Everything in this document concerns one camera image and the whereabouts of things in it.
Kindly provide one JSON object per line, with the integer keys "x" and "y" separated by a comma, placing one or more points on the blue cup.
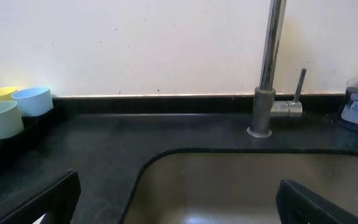
{"x": 34, "y": 102}

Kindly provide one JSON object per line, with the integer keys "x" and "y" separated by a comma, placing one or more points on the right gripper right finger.
{"x": 303, "y": 208}

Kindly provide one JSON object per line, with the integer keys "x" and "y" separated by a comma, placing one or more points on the pale green cup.
{"x": 0, "y": 123}

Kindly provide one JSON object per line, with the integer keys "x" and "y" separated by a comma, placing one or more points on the black tray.
{"x": 11, "y": 149}

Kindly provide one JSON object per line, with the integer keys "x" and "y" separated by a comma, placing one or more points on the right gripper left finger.
{"x": 57, "y": 199}

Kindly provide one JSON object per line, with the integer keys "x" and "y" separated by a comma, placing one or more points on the steel tap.
{"x": 267, "y": 102}

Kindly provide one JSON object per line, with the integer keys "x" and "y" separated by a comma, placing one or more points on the steel sink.
{"x": 213, "y": 186}

